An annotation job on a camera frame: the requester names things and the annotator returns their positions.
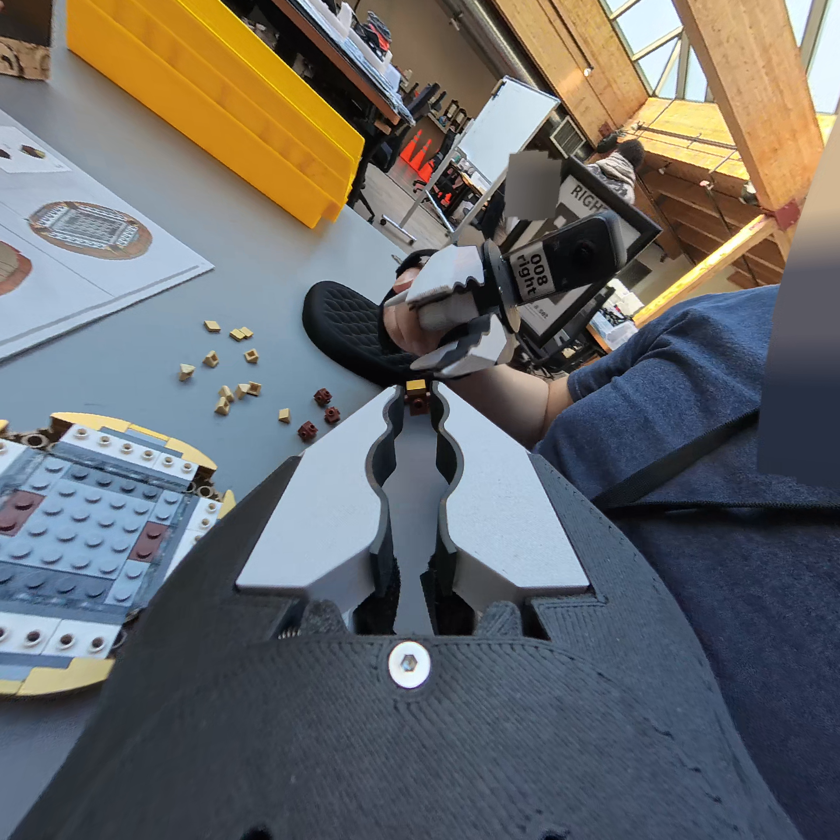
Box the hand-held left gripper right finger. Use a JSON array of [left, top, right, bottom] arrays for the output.
[[430, 382, 590, 611]]

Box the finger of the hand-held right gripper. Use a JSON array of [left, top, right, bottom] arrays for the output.
[[409, 315, 521, 382], [406, 245, 492, 331]]

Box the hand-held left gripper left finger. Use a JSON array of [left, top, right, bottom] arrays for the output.
[[236, 386, 404, 618]]

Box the person's right forearm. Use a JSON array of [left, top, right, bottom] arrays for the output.
[[446, 364, 575, 450]]

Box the scatter of tan lego pieces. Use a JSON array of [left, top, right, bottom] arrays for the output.
[[178, 319, 291, 424]]

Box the round gold lego base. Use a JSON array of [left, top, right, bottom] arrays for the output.
[[0, 412, 237, 698]]

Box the lego instruction booklet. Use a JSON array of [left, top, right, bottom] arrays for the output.
[[0, 108, 215, 362]]

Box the black lego set box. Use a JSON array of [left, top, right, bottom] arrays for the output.
[[0, 0, 53, 81]]

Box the person's right hand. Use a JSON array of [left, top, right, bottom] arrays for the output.
[[381, 252, 471, 358]]

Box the black white marker sign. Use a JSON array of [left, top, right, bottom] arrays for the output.
[[508, 157, 662, 349]]

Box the black quilted wrist rest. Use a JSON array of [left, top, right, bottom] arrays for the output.
[[302, 280, 421, 388]]

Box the white rolling whiteboard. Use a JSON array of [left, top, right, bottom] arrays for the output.
[[381, 75, 560, 245]]

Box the person's blue t-shirt torso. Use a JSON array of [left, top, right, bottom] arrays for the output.
[[532, 285, 840, 840]]

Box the cluttered work table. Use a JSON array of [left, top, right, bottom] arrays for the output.
[[272, 0, 421, 126]]

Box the yellow plastic bin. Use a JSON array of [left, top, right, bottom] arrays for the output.
[[66, 0, 366, 229]]

